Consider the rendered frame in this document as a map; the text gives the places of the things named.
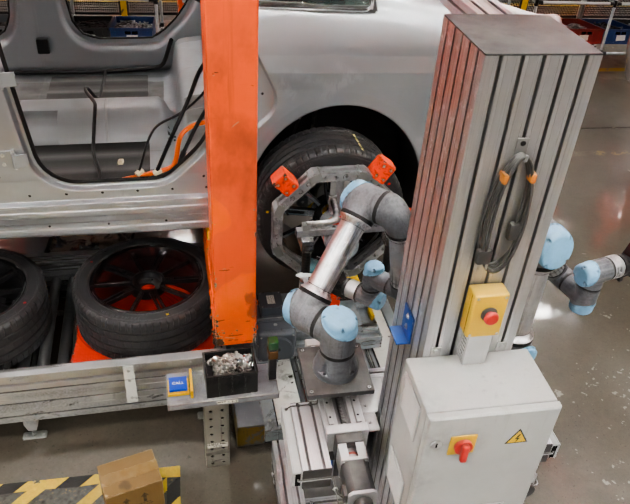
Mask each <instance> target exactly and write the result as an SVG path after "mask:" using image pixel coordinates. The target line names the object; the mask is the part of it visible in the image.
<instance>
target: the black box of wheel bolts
mask: <svg viewBox="0 0 630 504"><path fill-rule="evenodd" d="M202 358H203V373H204V380H205V387H206V393H207V399H208V398H215V397H222V396H230V395H237V394H244V393H251V392H258V372H259V371H258V367H257V363H256V358H255V354H254V350H253V346H249V347H241V348H233V349H225V350H217V351H209V352H202Z"/></svg>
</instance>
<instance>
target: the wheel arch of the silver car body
mask: <svg viewBox="0 0 630 504"><path fill-rule="evenodd" d="M314 111H317V119H316V128H317V127H326V126H329V127H331V126H332V127H338V128H339V127H341V128H345V129H350V130H352V131H356V132H358V133H360V134H362V135H364V136H365V137H367V138H368V139H369V140H371V141H372V142H373V143H374V144H375V145H376V146H377V147H378V148H379V149H380V150H381V152H382V153H383V155H384V156H385V157H387V158H388V159H390V160H391V161H392V162H393V164H394V166H395V167H396V170H395V171H394V173H395V175H396V177H397V179H398V181H399V183H400V186H401V189H402V194H403V198H404V200H405V202H406V204H407V205H408V207H409V208H412V203H413V197H414V191H415V185H416V179H417V173H418V167H419V161H420V156H419V153H418V151H417V148H416V146H415V144H414V142H413V140H412V138H411V137H410V135H409V134H408V133H407V131H406V130H405V129H404V128H403V127H402V126H401V125H400V124H399V123H398V122H397V121H396V120H395V119H393V118H392V117H391V116H389V115H387V114H386V113H384V112H382V111H380V110H378V109H375V108H372V107H369V106H365V105H360V104H348V103H345V104H333V105H328V106H324V107H320V108H317V109H314V110H311V111H309V112H307V113H305V114H303V115H301V116H299V117H297V118H296V119H294V120H293V121H291V122H290V123H288V124H287V125H286V126H284V127H283V128H282V129H281V130H280V131H279V132H277V133H276V134H275V135H274V136H273V138H272V139H271V140H270V141H269V142H268V143H267V145H266V146H265V147H264V149H263V150H262V152H261V153H260V155H259V156H258V158H257V168H258V166H259V165H260V163H261V161H262V160H263V159H264V157H265V156H266V155H267V154H269V151H270V150H271V149H274V147H275V146H276V145H278V144H279V143H280V142H281V141H284V140H285V139H286V138H289V136H291V135H292V133H293V130H294V127H295V124H296V122H297V119H299V118H301V119H300V121H299V123H298V126H297V128H296V131H295V135H296V133H298V132H301V131H302V132H303V130H307V129H308V130H309V129H311V122H312V112H314Z"/></svg>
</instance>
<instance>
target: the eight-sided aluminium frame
mask: <svg viewBox="0 0 630 504"><path fill-rule="evenodd" d="M343 170H344V171H343ZM322 171H323V172H322ZM355 175H356V176H355ZM334 176H335V177H334ZM372 176H373V175H372V174H371V172H370V170H369V168H367V167H366V166H365V165H359V164H357V165H344V166H323V167H318V166H316V167H311V168H310V169H308V170H307V171H305V173H304V174H303V175H302V176H301V177H300V178H298V179H297V181H298V184H299V188H297V189H296V190H295V191H294V192H293V193H292V194H291V195H290V196H289V197H286V196H285V195H284V194H283V193H282V194H281V195H280V196H278V197H276V199H275V200H274V201H273V202H272V207H271V210H272V212H271V240H270V242H271V249H272V253H273V255H275V256H276V257H277V258H279V259H280V260H281V261H283V262H284V263H285V264H286V265H288V266H289V267H290V268H292V269H293V270H294V271H296V272H297V273H300V268H301V266H300V263H301V261H302V259H300V258H299V257H298V256H296V255H295V254H294V253H293V252H291V251H290V250H289V249H287V248H286V247H285V246H284V245H282V237H283V213H284V212H285V211H286V210H287V209H288V208H289V207H290V206H292V205H293V204H294V203H295V202H296V201H297V200H298V199H299V198H301V197H302V196H303V195H304V194H305V193H306V192H307V191H308V190H310V189H311V188H312V187H313V186H314V185H315V184H316V183H319V182H331V181H345V180H350V181H355V180H358V179H361V180H364V181H367V182H371V183H373V184H374V185H377V186H379V187H381V188H384V189H386V190H388V191H390V192H392V191H391V190H390V189H389V188H388V187H387V186H386V185H385V184H381V183H379V182H378V181H377V180H375V179H373V178H372ZM384 247H385V245H384V243H383V241H382V239H381V237H379V238H377V239H376V240H375V241H374V242H373V243H371V244H370V245H369V246H368V247H367V248H365V249H364V250H363V251H362V252H361V253H359V254H358V255H357V256H356V257H355V258H353V259H352V260H351V261H349V262H347V264H346V266H345V268H344V270H343V271H344V273H345V275H346V277H352V276H356V275H357V274H359V273H361V271H362V270H363V269H364V266H365V263H366V262H368V261H370V260H376V259H377V258H378V257H379V256H381V255H382V254H383V253H384Z"/></svg>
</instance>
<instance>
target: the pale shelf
mask: <svg viewBox="0 0 630 504"><path fill-rule="evenodd" d="M257 367H258V371H259V372H258V392H251V393H244V394H237V395H230V396H222V397H215V398H208V399H207V393H206V387H205V380H204V373H203V370H200V371H192V383H193V396H194V398H191V392H190V379H189V372H181V373H172V374H166V385H167V407H168V411H174V410H182V409H191V408H199V407H208V406H216V405H225V404H234V403H242V402H251V401H259V400H268V399H276V398H279V389H278V385H277V380H275V381H268V376H267V375H268V363H266V364H257ZM181 376H187V378H188V383H189V395H181V396H172V397H168V382H167V381H168V380H169V378H171V377H181Z"/></svg>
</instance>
